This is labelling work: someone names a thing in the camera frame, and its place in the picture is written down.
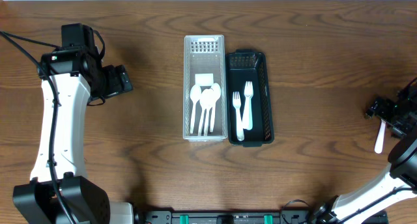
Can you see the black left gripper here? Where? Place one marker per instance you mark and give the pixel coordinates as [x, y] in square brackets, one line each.
[120, 79]

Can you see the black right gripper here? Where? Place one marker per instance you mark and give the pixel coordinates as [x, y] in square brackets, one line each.
[381, 110]

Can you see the white plastic fork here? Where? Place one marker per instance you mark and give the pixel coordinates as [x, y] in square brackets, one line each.
[380, 138]

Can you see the white plastic spoon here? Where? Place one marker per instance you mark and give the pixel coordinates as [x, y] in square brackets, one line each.
[202, 103]
[206, 126]
[215, 96]
[195, 94]

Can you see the pink plastic fork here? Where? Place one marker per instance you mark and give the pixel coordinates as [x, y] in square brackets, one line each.
[237, 104]

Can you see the cream plastic fork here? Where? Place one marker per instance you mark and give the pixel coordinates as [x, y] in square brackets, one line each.
[248, 93]

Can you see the mint green plastic fork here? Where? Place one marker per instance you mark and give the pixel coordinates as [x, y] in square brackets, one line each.
[249, 118]

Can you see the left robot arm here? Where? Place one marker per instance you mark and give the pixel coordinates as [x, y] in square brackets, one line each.
[72, 79]

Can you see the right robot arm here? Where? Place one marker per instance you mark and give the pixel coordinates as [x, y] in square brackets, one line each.
[397, 181]

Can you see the white label sticker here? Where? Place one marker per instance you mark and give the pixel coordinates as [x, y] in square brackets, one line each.
[204, 80]

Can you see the clear perforated plastic basket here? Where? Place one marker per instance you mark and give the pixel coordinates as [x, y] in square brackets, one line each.
[204, 54]

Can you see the dark green perforated basket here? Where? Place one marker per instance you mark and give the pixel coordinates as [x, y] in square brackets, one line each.
[242, 66]

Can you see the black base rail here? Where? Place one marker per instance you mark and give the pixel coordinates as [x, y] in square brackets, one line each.
[295, 215]

